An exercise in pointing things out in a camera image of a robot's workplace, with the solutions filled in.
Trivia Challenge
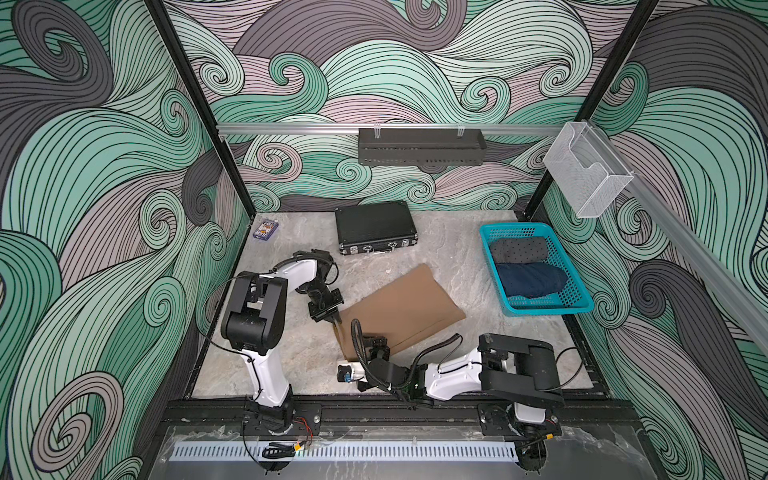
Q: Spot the black left corner post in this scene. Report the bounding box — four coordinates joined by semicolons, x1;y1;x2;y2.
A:
144;0;256;221

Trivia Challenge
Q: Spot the grey polka dot skirt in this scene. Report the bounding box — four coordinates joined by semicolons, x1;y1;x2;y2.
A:
489;237;549;264

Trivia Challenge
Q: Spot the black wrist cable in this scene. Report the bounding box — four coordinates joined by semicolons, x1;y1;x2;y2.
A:
350;317;464;385

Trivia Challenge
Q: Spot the dark blue denim skirt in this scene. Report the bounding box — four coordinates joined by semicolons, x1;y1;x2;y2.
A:
496;262;568;298

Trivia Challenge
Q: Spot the aluminium side rail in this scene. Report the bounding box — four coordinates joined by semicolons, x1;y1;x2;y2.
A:
564;118;767;349

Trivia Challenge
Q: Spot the teal plastic basket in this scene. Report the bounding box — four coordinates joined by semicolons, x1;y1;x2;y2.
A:
479;222;594;316

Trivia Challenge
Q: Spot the aluminium back rail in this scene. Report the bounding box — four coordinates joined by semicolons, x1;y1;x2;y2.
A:
216;122;563;137

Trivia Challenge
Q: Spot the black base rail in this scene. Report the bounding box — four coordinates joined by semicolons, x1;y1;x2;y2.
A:
161;389;637;436

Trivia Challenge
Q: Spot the black corner post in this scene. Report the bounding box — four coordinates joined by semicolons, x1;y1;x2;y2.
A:
144;0;256;221
520;0;659;221

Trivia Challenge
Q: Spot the grey perforated wall shelf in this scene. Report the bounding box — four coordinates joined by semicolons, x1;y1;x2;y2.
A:
357;129;487;171

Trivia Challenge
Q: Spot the clear mesh wall holder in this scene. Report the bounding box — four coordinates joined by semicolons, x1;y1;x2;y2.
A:
544;121;634;218

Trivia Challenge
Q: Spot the tan brown skirt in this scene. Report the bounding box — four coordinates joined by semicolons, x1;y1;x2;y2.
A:
334;264;466;361

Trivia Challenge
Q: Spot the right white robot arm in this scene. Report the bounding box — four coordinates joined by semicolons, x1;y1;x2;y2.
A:
337;333;564;440

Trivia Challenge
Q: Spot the black right corner post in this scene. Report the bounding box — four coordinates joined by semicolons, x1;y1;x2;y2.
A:
520;0;659;221

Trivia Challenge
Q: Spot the purple card box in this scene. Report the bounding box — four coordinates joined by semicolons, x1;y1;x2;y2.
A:
252;219;279;241

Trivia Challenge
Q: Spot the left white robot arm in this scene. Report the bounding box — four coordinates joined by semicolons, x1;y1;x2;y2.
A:
220;249;344;431

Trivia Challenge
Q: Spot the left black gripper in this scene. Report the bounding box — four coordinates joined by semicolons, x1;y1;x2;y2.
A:
301;284;343;325

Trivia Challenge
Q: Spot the black hard case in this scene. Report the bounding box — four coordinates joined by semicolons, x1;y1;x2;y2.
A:
334;200;418;255

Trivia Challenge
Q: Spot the white slotted cable duct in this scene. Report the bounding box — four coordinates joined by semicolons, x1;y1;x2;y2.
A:
169;441;518;463

